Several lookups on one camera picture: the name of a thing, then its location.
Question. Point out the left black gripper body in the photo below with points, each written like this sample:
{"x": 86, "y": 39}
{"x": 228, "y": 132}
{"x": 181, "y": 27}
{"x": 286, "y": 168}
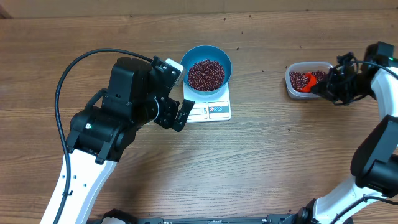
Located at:
{"x": 167, "y": 112}

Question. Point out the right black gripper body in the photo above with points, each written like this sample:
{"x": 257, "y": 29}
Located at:
{"x": 337, "y": 84}

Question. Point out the red measuring scoop blue handle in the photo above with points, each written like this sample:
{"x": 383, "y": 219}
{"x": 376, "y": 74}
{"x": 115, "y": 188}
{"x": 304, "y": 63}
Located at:
{"x": 305, "y": 82}

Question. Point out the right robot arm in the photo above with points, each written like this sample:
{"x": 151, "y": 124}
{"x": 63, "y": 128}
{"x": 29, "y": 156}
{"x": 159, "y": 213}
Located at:
{"x": 374, "y": 164}

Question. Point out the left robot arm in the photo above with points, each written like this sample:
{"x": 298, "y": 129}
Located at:
{"x": 138, "y": 93}

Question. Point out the white digital kitchen scale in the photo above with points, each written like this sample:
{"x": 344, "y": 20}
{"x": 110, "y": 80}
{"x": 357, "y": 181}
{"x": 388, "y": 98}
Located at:
{"x": 208, "y": 108}

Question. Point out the blue bowl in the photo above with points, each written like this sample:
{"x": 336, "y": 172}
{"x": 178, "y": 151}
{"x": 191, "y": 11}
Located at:
{"x": 203, "y": 52}

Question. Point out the red beans in bowl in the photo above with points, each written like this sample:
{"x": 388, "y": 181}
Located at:
{"x": 206, "y": 75}

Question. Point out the red beans in container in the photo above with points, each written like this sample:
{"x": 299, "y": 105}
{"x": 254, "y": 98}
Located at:
{"x": 320, "y": 75}

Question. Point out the clear plastic container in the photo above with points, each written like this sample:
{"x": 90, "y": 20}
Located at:
{"x": 304, "y": 67}

